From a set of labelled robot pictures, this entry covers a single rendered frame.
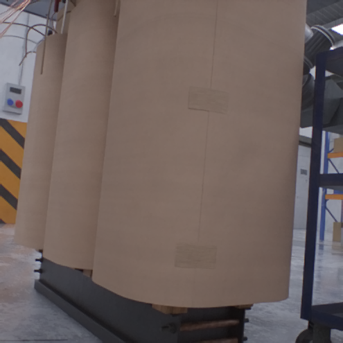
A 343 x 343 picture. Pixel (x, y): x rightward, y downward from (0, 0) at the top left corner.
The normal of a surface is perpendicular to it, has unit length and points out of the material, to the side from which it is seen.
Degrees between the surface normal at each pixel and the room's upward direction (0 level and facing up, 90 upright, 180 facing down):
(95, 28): 90
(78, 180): 90
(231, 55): 90
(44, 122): 90
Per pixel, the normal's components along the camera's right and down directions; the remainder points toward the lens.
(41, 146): -0.42, -0.11
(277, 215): 0.56, -0.02
